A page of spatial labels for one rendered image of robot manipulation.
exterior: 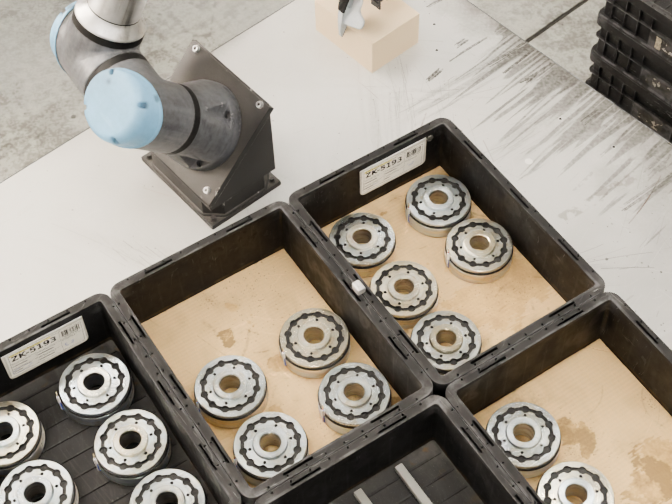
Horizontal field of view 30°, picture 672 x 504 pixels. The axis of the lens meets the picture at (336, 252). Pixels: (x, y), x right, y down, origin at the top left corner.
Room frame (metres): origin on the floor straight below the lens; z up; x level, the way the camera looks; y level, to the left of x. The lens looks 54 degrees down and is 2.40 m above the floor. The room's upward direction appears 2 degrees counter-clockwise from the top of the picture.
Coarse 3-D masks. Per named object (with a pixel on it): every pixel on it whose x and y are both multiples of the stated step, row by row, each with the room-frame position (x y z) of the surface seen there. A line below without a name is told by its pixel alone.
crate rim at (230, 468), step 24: (264, 216) 1.15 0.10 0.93; (288, 216) 1.14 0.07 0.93; (216, 240) 1.10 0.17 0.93; (312, 240) 1.10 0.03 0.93; (168, 264) 1.06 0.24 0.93; (336, 264) 1.05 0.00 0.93; (120, 288) 1.02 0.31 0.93; (144, 336) 0.95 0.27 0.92; (384, 336) 0.93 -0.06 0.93; (408, 360) 0.89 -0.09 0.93; (168, 384) 0.86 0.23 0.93; (432, 384) 0.85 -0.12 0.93; (192, 408) 0.82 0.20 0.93; (360, 432) 0.78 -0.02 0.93; (216, 456) 0.75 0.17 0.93; (312, 456) 0.75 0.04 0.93; (240, 480) 0.72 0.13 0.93
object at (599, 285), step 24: (432, 120) 1.32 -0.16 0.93; (360, 168) 1.23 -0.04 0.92; (312, 192) 1.19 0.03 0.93; (552, 240) 1.08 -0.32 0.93; (576, 264) 1.04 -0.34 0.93; (600, 288) 0.99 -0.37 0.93; (384, 312) 0.97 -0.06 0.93; (552, 312) 0.95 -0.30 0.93; (408, 336) 0.92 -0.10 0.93; (528, 336) 0.92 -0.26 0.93; (480, 360) 0.88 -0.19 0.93
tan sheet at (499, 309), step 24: (384, 216) 1.21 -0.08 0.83; (480, 216) 1.21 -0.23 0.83; (408, 240) 1.16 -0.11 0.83; (432, 240) 1.16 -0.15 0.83; (432, 264) 1.12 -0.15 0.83; (528, 264) 1.11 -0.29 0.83; (456, 288) 1.07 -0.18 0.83; (480, 288) 1.07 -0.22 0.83; (504, 288) 1.07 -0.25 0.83; (528, 288) 1.06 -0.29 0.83; (552, 288) 1.06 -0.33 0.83; (480, 312) 1.02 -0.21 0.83; (504, 312) 1.02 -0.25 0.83; (528, 312) 1.02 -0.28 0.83; (504, 336) 0.98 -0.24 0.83
